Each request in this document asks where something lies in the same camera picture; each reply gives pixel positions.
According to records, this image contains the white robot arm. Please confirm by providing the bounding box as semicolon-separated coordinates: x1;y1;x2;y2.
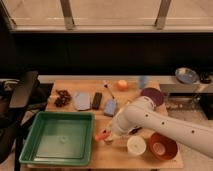
111;96;213;158

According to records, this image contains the blue translucent cup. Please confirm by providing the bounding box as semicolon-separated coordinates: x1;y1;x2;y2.
139;75;148;89

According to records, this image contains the orange pepper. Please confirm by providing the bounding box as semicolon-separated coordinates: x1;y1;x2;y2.
94;132;111;141

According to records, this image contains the white cup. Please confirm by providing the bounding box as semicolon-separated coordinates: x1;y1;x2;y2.
127;136;147;156

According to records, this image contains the orange fruit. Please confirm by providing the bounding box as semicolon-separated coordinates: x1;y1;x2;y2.
117;80;128;91

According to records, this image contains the black rectangular block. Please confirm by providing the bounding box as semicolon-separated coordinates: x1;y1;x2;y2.
92;92;102;110

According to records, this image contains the blue dish brush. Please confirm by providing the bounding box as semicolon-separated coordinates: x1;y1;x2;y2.
102;80;118;118

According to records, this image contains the purple plate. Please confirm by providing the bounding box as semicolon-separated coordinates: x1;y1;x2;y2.
141;87;164;106

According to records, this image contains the green plastic tray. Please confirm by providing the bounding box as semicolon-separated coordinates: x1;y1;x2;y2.
19;112;94;166

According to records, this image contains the metal bowl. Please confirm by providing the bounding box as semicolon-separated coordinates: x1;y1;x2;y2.
175;67;198;84

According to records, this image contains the red-brown bowl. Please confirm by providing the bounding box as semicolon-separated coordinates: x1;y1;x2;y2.
148;133;178;161

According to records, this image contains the black chair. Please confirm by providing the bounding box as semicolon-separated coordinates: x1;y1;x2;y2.
0;71;46;164

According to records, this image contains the dark object on ledge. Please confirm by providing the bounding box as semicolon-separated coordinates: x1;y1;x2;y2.
200;72;212;84

